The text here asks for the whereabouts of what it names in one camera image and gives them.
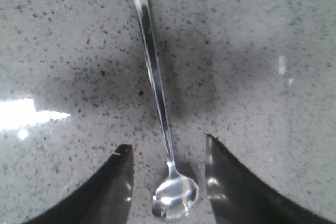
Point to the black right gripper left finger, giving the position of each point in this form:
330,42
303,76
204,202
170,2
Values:
105,197

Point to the silver metal spoon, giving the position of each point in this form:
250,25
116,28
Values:
177,195

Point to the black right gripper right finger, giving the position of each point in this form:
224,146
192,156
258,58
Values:
239,196

